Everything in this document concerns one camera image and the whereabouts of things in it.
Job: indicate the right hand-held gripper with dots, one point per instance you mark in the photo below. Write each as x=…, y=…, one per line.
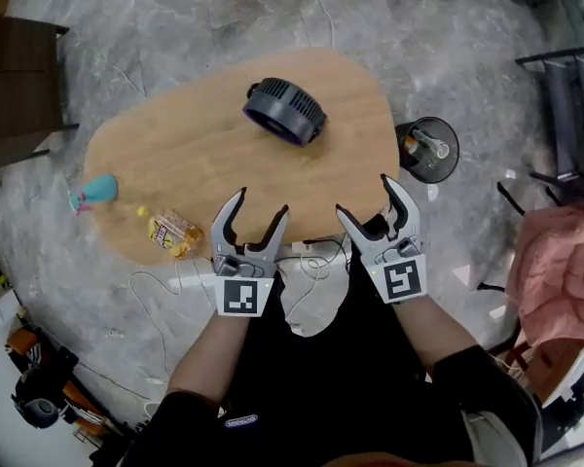
x=401, y=277

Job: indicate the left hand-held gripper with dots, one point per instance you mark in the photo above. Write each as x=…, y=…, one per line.
x=241, y=295

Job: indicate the black round waste bin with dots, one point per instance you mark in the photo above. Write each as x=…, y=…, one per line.
x=435, y=170

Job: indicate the yellow juice bottle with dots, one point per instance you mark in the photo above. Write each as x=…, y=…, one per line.
x=172, y=234

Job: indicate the orange capped bottle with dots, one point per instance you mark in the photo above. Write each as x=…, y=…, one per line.
x=410, y=145

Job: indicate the green and white bottle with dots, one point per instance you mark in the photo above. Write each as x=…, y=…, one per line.
x=430, y=144

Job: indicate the person's left forearm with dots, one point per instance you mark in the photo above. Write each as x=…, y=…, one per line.
x=209, y=353

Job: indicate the person's right forearm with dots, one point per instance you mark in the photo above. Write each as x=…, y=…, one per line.
x=433, y=329

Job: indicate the oval wooden table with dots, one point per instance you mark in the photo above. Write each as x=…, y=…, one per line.
x=199, y=154

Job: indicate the purple desk fan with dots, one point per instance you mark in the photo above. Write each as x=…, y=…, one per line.
x=284, y=110

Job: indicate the teal spray bottle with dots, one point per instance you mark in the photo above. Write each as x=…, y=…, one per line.
x=97, y=190

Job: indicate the person's black clothed body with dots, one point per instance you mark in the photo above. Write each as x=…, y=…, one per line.
x=331, y=392

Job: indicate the pink jacket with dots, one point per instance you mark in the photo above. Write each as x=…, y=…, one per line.
x=559, y=270

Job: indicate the grey metal chair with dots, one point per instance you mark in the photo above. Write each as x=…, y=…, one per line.
x=569, y=115

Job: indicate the dark wooden desk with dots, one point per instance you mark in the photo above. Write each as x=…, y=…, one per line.
x=19, y=90

